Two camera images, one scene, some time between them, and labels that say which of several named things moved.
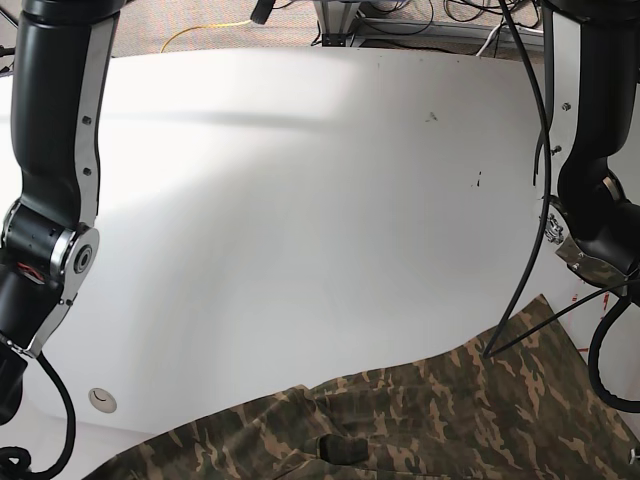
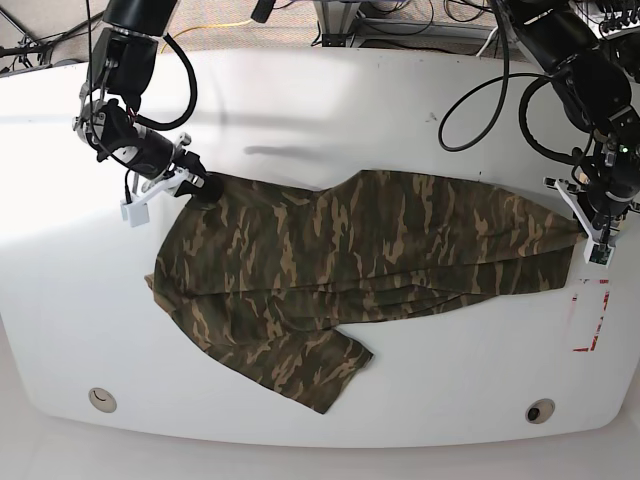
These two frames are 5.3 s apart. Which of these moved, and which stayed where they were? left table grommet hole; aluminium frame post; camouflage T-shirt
Moved: camouflage T-shirt
Stayed: aluminium frame post; left table grommet hole
